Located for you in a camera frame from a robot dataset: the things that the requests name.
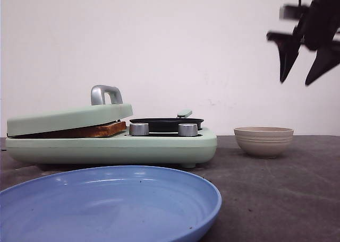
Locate black round frying pan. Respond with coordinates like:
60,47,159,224
130,109,204,133

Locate silver control knob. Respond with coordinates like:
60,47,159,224
129,123,149,136
178,123,198,137

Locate silver right control knob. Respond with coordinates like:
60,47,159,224
178,123,198,137

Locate mint green breakfast maker base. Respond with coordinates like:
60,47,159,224
5,128,217,168

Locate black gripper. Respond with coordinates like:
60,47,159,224
266,0,339,85

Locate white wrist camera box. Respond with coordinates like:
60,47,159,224
279,4,309,20

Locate cream ceramic bowl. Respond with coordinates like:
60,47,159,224
234,127,294,158

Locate silver left control knob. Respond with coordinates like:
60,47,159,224
129,123,149,136

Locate grey tablecloth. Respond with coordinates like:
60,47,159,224
1,136,339,241

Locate mint green hinged lid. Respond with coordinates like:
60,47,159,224
7,85,133,137

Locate blue plate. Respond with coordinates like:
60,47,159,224
1,166,222,241

